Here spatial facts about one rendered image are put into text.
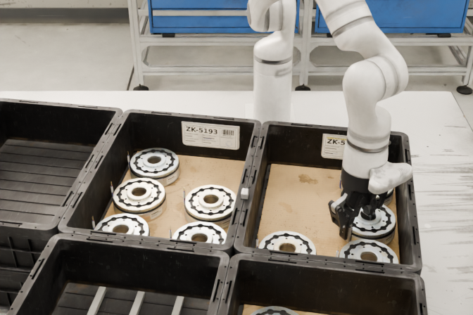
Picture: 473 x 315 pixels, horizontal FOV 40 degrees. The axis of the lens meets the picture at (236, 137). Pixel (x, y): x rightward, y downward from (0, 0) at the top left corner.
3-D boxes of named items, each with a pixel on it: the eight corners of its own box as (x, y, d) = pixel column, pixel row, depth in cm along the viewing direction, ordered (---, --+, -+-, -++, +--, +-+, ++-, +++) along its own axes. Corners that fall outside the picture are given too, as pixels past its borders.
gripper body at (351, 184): (366, 144, 117) (360, 185, 122) (331, 160, 113) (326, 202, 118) (398, 164, 112) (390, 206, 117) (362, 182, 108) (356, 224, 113)
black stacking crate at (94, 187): (131, 153, 147) (126, 110, 141) (260, 165, 143) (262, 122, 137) (65, 281, 115) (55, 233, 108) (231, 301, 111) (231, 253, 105)
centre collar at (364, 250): (354, 248, 115) (354, 245, 114) (382, 250, 114) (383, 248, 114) (354, 268, 111) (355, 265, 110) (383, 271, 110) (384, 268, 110)
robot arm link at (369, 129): (357, 161, 105) (397, 144, 109) (368, 77, 96) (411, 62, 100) (329, 140, 110) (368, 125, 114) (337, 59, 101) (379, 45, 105)
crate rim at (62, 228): (126, 117, 142) (125, 107, 141) (262, 129, 138) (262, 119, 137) (55, 242, 109) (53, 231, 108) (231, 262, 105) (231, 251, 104)
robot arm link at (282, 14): (291, -18, 149) (288, 50, 159) (250, -16, 148) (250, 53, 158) (300, -3, 141) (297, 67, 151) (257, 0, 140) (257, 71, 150)
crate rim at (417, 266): (262, 129, 138) (262, 119, 137) (406, 141, 134) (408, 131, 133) (231, 262, 105) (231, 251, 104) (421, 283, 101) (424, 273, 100)
